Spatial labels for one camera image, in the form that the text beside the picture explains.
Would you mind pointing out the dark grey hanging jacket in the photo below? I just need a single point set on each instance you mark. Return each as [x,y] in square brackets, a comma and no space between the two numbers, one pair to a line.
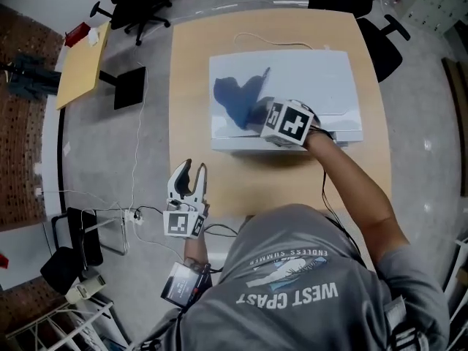
[33,77]

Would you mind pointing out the white board with red sticker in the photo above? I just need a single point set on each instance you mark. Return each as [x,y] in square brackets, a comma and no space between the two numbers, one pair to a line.
[25,265]

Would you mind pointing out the person's left forearm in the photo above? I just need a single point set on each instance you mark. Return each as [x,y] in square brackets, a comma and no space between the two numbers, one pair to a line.
[195,251]

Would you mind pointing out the person's right forearm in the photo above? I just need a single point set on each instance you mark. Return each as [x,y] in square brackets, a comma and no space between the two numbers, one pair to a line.
[347,174]

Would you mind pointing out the black folding chair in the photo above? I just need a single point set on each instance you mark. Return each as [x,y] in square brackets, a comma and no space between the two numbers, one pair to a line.
[73,247]

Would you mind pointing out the black mesh office chair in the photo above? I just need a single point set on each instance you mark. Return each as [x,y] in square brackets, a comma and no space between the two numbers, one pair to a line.
[131,2]

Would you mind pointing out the small wooden side table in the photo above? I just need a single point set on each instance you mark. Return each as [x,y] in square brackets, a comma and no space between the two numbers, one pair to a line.
[80,71]

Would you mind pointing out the white lockers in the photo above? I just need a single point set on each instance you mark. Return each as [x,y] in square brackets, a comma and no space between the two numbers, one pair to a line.
[435,2]

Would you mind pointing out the beige desktop device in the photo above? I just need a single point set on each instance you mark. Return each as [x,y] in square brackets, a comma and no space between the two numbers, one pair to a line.
[86,289]

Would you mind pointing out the white power strip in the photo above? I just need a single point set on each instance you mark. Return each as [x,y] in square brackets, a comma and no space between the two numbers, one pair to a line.
[132,217]

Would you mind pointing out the white tissue pack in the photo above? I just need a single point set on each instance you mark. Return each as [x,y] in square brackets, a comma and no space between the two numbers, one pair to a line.
[93,37]

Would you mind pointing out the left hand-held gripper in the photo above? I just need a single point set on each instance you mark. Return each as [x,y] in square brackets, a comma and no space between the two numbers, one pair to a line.
[183,223]

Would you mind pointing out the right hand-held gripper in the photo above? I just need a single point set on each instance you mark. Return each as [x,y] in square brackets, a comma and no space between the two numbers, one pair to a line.
[292,123]

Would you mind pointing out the black coat rack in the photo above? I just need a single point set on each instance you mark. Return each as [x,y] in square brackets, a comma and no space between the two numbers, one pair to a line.
[7,66]

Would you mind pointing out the wooden steps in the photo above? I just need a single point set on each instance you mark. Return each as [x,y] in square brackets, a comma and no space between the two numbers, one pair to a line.
[457,123]

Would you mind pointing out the red box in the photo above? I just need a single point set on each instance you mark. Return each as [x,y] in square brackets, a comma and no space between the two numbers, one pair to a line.
[77,34]

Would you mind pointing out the person in grey shirt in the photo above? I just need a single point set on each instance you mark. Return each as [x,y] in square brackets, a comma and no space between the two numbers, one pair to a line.
[292,287]

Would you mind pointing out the black office chair with armrests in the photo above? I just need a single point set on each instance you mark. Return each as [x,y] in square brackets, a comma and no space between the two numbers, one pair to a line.
[384,49]

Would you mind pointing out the blue cloth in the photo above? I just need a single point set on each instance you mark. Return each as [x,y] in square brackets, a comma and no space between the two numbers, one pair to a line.
[237,97]

